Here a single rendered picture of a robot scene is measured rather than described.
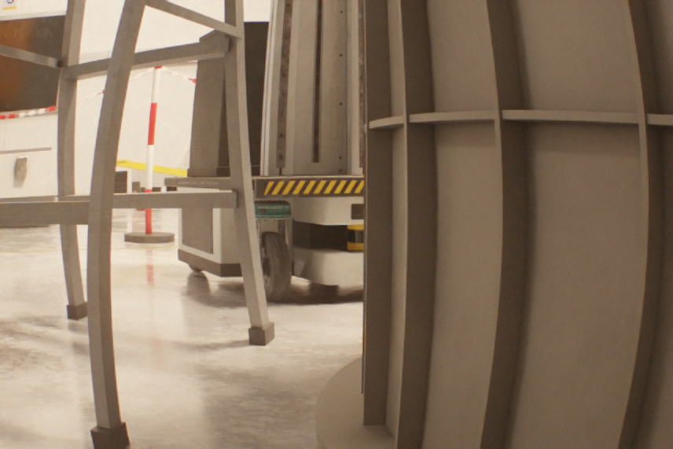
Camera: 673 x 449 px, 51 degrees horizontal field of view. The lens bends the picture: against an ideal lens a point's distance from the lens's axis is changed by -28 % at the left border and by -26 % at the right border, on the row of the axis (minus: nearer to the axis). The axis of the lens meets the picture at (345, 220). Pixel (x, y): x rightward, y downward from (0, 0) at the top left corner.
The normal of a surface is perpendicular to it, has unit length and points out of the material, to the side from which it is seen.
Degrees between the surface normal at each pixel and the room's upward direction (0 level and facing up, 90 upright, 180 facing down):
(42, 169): 90
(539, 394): 90
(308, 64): 90
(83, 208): 90
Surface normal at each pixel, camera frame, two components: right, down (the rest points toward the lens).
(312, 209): -0.89, 0.03
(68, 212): -0.12, 0.06
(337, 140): 0.45, 0.06
